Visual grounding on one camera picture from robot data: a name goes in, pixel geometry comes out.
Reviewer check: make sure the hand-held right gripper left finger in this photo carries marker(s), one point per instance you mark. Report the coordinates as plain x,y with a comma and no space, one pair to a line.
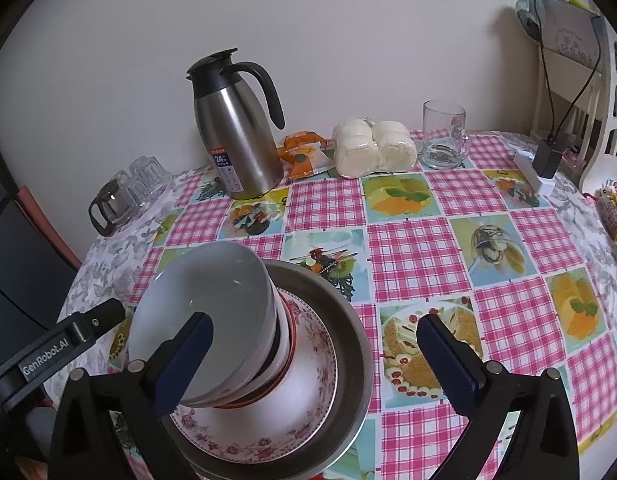
186,365

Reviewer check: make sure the stainless steel basin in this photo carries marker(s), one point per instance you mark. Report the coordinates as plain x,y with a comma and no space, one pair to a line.
353,360

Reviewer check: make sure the stainless steel thermos jug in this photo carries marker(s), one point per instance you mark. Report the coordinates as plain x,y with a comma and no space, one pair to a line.
233,135

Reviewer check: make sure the pale cloth bag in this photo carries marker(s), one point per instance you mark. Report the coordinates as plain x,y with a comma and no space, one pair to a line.
568,30

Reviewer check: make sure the dark cabinet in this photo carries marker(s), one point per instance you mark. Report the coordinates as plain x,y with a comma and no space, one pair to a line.
18,260

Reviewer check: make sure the orange snack packet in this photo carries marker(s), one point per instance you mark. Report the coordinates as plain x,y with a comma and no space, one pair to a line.
308,160

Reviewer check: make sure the clear drinking glass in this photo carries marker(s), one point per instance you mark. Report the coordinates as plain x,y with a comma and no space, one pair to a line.
141,175
159,172

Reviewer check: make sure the white power strip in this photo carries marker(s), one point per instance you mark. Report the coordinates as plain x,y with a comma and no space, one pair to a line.
530,175

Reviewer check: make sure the plain white bowl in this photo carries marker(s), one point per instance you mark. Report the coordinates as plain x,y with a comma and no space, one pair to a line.
228,280

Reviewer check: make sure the black charger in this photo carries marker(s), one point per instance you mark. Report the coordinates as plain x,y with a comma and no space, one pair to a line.
545,160

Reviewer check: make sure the bag of steamed buns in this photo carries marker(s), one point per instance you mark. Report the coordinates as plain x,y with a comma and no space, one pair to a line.
373,147

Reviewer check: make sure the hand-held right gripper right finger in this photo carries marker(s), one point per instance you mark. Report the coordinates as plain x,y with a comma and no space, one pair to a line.
446,360

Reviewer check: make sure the grey floral cloth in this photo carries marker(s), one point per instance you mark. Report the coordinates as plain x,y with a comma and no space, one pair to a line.
103,265

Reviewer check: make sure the white chair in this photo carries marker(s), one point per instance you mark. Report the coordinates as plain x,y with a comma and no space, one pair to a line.
600,160

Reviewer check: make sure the round floral plate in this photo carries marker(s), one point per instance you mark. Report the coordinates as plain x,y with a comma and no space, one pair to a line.
298,410

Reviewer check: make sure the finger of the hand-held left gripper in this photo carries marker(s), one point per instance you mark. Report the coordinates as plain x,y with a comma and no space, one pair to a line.
101,317

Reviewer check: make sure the pink checkered tablecloth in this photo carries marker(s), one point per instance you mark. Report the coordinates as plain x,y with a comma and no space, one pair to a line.
438,245

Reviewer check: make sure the colourful snack packets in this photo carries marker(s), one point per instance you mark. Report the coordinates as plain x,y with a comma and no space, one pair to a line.
613,215

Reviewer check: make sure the clear glass mug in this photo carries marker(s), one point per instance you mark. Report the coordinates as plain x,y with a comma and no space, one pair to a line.
443,130

